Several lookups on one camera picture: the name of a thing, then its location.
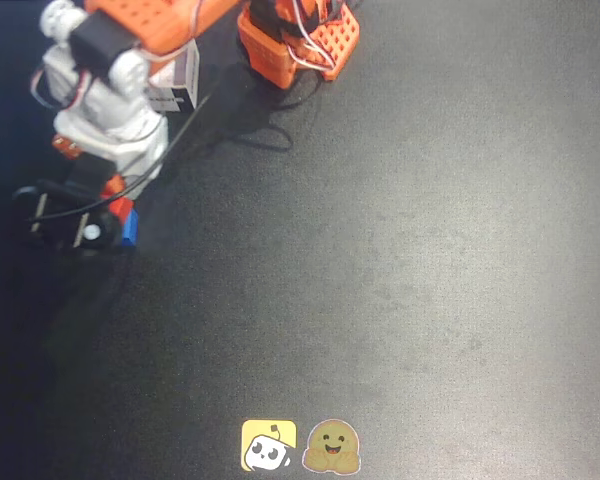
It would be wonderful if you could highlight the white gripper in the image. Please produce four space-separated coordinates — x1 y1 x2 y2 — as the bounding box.
51 82 170 183

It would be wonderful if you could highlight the red cube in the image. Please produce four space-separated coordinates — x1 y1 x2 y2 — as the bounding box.
102 175 135 217

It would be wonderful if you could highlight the blue cube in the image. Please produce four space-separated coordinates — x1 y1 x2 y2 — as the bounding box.
121 208 141 250

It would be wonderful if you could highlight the white open cardboard box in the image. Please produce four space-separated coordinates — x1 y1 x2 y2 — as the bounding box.
144 38 201 114

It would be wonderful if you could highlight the yellow robot sticker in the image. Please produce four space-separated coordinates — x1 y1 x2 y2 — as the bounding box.
240 418 298 472

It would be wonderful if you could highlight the hugging face emoji sticker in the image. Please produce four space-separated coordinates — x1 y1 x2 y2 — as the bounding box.
301 417 362 474

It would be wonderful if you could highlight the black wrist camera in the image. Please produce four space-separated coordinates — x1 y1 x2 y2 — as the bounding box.
10 158 126 257

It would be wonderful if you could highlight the white red wrist wire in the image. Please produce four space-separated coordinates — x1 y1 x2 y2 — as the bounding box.
30 67 90 111

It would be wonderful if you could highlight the white red base wire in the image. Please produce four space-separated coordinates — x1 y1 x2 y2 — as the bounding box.
279 0 340 72

